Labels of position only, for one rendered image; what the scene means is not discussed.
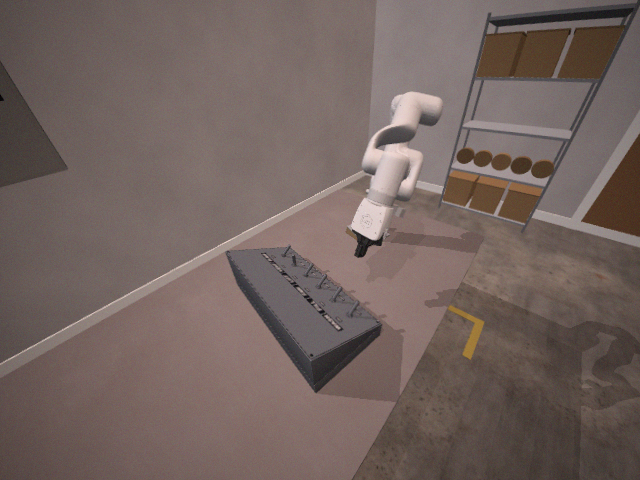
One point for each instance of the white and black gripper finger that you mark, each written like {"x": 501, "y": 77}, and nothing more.
{"x": 360, "y": 240}
{"x": 367, "y": 242}

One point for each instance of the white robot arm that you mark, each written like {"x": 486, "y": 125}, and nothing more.
{"x": 386, "y": 184}

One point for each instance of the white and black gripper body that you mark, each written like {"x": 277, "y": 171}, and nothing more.
{"x": 372, "y": 219}

